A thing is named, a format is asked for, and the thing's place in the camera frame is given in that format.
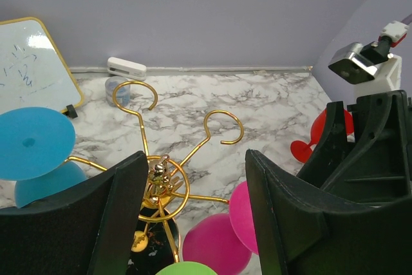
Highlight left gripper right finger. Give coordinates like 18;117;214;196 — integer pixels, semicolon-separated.
245;149;411;274

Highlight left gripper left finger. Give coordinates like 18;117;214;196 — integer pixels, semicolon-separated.
1;151;148;274

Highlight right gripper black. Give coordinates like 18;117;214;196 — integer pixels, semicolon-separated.
297;91;411;203

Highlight red wine glass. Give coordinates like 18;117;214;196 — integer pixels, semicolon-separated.
290;110;354;163

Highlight pink wine glass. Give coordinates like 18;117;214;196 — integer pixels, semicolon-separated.
182;182;259;274

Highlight orange wine glass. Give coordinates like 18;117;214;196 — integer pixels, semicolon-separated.
131;231;149;252

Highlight green wine glass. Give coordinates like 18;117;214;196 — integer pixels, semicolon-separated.
156;261;217;275

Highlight blue wine glass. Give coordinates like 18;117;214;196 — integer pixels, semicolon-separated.
1;107;87;208

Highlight small clear plastic cup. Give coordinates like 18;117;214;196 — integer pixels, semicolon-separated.
105;76;131;107

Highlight white eraser box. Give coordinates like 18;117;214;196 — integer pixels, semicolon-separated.
107;57;147;81

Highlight gold wire glass rack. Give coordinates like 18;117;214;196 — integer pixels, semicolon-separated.
63;81;245;265

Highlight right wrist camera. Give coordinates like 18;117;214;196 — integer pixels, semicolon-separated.
328;16;411;98

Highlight small whiteboard gold frame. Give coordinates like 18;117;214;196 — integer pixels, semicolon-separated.
1;17;84;113

